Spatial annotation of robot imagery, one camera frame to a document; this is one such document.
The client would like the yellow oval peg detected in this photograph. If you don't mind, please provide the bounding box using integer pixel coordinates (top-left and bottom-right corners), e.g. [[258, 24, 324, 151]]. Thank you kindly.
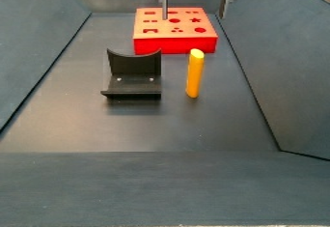
[[186, 48, 205, 98]]

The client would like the black curved holder stand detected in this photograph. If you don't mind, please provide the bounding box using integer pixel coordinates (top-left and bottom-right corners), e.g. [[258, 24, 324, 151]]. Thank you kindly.
[[100, 50, 163, 99]]

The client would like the red shape sorter board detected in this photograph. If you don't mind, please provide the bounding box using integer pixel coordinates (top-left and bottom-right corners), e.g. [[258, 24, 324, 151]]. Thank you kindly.
[[132, 7, 218, 55]]

